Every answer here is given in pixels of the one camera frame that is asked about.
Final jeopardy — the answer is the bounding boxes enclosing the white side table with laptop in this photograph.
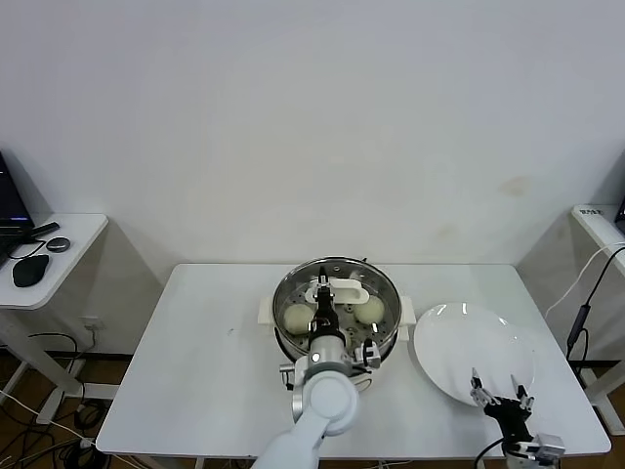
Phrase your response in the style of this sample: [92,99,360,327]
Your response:
[0,212,108,426]

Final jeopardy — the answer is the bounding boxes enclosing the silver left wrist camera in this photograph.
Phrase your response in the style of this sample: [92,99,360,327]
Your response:
[351,339,383,371]

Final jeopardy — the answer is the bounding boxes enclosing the white hanging cable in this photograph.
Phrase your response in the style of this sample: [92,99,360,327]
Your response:
[545,242,625,317]

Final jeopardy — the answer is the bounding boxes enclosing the white steamed baozi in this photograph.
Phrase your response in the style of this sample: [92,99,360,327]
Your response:
[282,305,314,336]
[353,295,387,324]

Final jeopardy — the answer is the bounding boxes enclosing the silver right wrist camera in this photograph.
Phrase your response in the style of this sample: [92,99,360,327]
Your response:
[512,432,566,461]

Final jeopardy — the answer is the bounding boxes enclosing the white floor cable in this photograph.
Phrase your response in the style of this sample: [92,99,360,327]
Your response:
[0,390,94,448]

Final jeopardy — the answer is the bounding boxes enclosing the black laptop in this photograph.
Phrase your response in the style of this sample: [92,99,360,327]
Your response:
[0,149,36,269]

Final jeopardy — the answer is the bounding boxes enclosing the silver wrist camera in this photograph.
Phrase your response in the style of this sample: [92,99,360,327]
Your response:
[351,339,383,371]
[512,432,566,461]

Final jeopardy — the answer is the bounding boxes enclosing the steel steamer basket white handles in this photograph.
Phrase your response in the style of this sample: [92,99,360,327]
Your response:
[257,257,417,367]

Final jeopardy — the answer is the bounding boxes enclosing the white side table with label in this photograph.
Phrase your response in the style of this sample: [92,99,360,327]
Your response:
[568,202,625,436]

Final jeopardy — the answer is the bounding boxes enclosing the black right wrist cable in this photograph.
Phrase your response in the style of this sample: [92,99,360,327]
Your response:
[476,437,509,469]

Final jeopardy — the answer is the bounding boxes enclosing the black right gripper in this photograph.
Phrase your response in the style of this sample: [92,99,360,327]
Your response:
[468,368,534,444]

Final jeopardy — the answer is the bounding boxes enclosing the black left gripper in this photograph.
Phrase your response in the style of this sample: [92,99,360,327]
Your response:
[312,266,343,337]

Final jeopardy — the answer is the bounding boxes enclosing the large white plate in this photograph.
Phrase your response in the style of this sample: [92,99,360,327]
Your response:
[412,301,536,409]

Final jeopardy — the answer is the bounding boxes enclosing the white wall outlet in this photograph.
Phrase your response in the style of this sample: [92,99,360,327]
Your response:
[79,316,106,338]

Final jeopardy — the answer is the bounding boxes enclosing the black coiled floor cable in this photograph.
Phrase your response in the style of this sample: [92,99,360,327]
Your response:
[70,400,102,434]

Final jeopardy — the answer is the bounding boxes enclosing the black floor cable loop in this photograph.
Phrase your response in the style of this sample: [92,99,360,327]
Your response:
[26,332,87,392]

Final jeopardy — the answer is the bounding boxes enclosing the black computer mouse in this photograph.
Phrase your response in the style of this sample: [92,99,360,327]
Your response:
[11,254,51,288]

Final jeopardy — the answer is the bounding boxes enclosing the black bar-shaped device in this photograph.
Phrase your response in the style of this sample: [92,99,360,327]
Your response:
[24,222,60,243]

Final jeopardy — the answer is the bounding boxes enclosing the black cable with inline block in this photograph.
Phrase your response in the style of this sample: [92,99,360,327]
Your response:
[565,246,625,363]

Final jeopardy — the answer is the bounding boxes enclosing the glass lid with white handle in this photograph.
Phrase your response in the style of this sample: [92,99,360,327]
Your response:
[271,257,399,365]

